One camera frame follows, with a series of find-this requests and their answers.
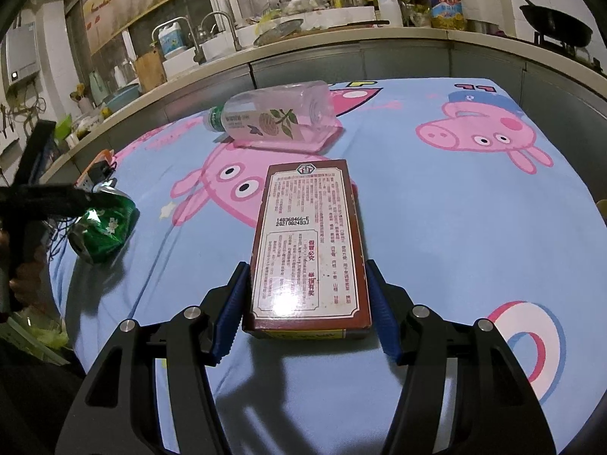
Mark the crushed green drink can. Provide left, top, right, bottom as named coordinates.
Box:
left=68, top=182, right=140, bottom=264

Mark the brown rectangular carton box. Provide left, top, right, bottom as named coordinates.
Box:
left=242, top=159, right=373, bottom=340

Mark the chrome kitchen faucet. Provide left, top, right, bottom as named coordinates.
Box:
left=151, top=10, right=244, bottom=65

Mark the orange white power strip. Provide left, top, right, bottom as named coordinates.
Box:
left=75, top=149, right=116, bottom=191

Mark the black charger plug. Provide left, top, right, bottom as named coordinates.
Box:
left=88, top=159, right=116, bottom=185

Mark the white water heater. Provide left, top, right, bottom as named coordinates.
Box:
left=5, top=23, right=40, bottom=88

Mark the wooden cutting board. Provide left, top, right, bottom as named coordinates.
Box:
left=135, top=48, right=167, bottom=94

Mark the blue cartoon pig tablecloth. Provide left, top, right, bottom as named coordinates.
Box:
left=50, top=79, right=606, bottom=454

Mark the clear plastic bottle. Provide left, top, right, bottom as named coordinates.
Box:
left=204, top=81, right=341, bottom=153

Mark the black wok pan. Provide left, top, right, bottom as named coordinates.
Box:
left=520, top=0, right=593, bottom=50

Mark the cooking oil bottle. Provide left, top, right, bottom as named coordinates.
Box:
left=428, top=0, right=467, bottom=31

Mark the white plastic jug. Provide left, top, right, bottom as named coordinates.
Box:
left=377, top=0, right=403, bottom=28

